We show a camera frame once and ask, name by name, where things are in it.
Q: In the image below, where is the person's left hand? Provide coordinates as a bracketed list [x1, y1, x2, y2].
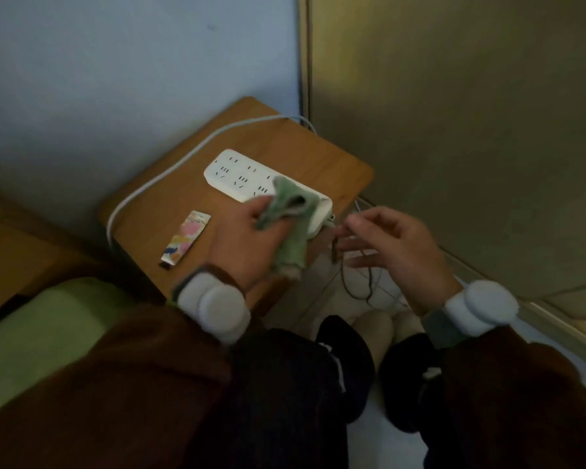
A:
[207, 195, 294, 291]

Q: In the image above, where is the person's right hand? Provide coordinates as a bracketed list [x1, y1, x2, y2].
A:
[333, 205, 464, 317]

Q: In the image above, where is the green cleaning cloth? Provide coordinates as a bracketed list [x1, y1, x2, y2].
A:
[255, 175, 321, 283]

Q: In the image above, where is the white power strip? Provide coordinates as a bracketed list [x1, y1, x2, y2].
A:
[203, 149, 334, 240]

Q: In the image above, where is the white power cable with plug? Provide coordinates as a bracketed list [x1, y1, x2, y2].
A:
[105, 114, 411, 308]

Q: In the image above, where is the person's left forearm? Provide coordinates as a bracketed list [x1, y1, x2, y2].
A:
[0, 307, 235, 469]

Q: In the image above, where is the person's right forearm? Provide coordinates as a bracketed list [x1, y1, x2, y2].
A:
[422, 326, 586, 469]

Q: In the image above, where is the person's right leg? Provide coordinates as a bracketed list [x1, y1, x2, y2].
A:
[378, 332, 453, 469]

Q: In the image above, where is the person's leg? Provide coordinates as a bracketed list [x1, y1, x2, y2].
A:
[378, 332, 453, 469]
[183, 315, 376, 469]

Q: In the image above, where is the person's left leg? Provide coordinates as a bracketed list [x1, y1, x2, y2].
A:
[183, 315, 376, 469]

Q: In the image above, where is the white left wrist tracker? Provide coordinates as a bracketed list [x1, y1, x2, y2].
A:
[175, 272, 251, 347]

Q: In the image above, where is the white wrist tracker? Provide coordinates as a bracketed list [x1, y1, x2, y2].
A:
[175, 272, 251, 347]
[422, 279, 520, 348]

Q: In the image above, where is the beige right slipper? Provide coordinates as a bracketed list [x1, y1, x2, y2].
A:
[393, 309, 426, 337]

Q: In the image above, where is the beige slipper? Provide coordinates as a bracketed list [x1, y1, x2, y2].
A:
[351, 309, 395, 372]
[393, 309, 426, 337]

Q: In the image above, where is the beige left slipper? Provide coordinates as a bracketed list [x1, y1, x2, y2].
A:
[351, 309, 395, 372]

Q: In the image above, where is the white right wrist tracker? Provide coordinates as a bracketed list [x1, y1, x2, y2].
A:
[422, 279, 520, 348]

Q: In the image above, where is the small wooden bedside table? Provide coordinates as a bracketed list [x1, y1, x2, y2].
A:
[97, 96, 376, 313]

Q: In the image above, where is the beige wardrobe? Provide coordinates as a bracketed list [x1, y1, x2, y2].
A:
[298, 0, 586, 372]

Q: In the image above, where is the green bed sheet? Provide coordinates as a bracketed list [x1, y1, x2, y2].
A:
[0, 277, 143, 425]

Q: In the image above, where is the wooden bed frame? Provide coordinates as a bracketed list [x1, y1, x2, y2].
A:
[0, 178, 104, 333]

